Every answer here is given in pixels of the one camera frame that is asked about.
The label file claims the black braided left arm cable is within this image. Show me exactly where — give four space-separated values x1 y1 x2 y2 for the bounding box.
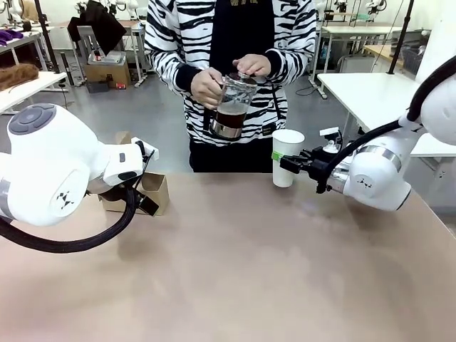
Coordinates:
0 140 149 254

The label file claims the black stand pole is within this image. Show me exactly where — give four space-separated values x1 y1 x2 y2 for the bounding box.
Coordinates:
33 0 64 75
387 0 416 76

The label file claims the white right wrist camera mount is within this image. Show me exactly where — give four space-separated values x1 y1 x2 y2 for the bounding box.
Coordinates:
319 128 343 155

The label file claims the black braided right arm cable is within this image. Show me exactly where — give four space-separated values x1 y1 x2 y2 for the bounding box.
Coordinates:
315 56 456 194

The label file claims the purple cloth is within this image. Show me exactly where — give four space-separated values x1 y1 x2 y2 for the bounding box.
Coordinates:
0 29 24 47

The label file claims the person's right hand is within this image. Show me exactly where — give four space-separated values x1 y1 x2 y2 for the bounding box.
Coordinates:
191 68 226 110

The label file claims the white table with metal legs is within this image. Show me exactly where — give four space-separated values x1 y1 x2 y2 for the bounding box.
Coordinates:
319 21 405 90

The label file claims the large white table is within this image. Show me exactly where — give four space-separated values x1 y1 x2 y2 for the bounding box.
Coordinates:
316 72 456 158

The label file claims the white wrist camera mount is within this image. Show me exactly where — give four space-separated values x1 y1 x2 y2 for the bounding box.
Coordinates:
133 137 160 161
319 128 343 155

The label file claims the person in zebra striped jacket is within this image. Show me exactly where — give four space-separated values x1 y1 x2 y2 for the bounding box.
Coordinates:
144 0 318 174

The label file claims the person's right forearm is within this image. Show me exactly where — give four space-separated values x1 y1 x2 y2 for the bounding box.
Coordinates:
145 49 204 94

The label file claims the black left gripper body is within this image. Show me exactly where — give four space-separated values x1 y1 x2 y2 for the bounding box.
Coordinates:
101 177 143 204

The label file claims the black hanging cloth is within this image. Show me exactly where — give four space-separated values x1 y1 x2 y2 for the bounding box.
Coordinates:
67 0 128 57

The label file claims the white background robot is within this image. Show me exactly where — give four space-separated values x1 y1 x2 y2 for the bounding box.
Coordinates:
365 0 388 17
0 0 23 23

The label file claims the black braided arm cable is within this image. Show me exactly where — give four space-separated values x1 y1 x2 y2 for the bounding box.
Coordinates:
315 56 456 194
0 140 149 254

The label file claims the glass French press with coffee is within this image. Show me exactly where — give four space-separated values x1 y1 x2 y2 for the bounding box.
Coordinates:
202 71 259 140

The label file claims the wooden top table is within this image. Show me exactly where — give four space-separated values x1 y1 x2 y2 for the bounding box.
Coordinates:
362 43 405 69

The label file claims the white paper cup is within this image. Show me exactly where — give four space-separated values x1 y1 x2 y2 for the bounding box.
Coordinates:
272 129 306 188

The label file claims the black floor cable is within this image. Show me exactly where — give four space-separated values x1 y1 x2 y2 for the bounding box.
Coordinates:
294 83 318 98

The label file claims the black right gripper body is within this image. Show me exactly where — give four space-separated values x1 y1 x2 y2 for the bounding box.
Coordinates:
302 147 339 182

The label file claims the brown fur piece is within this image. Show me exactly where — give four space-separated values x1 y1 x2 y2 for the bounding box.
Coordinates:
0 63 40 92

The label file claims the person's left forearm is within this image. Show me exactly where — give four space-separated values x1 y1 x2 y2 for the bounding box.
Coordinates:
265 48 318 78

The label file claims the person's left hand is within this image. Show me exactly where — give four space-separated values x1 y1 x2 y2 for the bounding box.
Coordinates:
232 54 272 78

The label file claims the brown cardboard box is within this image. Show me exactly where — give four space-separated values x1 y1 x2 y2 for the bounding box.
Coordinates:
84 51 131 90

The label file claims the white table with purple cloth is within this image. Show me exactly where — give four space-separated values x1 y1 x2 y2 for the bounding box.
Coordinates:
0 30 46 72

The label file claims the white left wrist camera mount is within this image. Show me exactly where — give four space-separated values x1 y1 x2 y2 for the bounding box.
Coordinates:
133 137 160 161

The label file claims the grey wire basket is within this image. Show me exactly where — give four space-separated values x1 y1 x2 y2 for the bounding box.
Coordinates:
401 45 429 74

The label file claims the white table with fur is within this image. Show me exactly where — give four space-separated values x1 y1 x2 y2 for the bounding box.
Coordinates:
0 71 68 115

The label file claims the small cardboard box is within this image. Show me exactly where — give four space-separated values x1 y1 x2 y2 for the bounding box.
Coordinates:
98 130 170 217

